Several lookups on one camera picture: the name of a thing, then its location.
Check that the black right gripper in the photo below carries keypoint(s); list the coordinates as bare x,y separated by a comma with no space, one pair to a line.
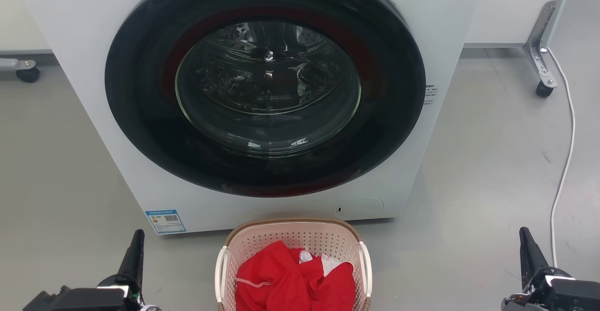
558,292

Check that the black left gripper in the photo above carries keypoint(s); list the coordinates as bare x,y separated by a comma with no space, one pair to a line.
84,299

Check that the beige perforated plastic laundry basket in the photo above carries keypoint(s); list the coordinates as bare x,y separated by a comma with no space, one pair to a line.
290,232

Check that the blue energy label sticker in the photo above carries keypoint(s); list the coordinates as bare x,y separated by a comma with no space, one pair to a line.
165,221

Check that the red garment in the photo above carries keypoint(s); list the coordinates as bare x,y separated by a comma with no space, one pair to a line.
279,280

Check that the black caster wheel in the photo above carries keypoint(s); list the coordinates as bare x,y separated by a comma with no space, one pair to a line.
28,75
544,90

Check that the small black text sticker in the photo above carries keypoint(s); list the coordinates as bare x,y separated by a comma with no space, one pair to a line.
430,94

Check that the white garment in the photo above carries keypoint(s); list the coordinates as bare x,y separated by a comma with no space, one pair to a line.
330,263

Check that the black round washing machine door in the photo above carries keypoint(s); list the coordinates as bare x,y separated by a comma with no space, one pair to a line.
267,91

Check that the white front-load washing machine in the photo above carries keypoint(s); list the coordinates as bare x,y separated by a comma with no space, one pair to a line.
84,30

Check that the white cabinet panel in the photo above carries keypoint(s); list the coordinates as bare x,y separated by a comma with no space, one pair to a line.
511,6
18,16

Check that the angled metal frame leg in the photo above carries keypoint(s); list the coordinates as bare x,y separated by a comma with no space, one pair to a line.
539,41

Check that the flat metal frame leg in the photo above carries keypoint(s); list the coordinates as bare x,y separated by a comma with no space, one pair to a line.
14,63

